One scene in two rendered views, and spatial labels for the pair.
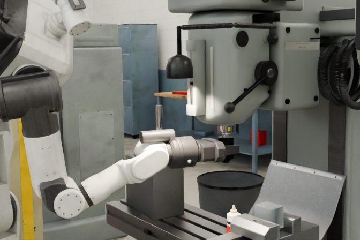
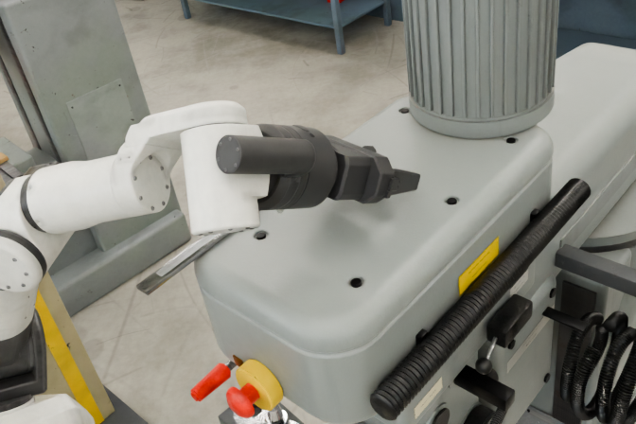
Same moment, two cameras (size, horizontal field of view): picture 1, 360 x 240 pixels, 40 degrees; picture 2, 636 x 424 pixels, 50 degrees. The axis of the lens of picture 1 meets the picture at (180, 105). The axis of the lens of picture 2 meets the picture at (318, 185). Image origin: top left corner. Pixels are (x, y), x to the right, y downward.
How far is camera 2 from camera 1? 116 cm
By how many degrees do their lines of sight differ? 29
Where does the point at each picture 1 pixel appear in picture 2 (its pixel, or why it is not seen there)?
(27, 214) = (51, 334)
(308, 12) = (538, 273)
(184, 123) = not seen: outside the picture
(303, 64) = (531, 358)
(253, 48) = (455, 411)
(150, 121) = not seen: outside the picture
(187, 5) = not seen: hidden behind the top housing
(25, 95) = not seen: outside the picture
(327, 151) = (550, 393)
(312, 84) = (541, 367)
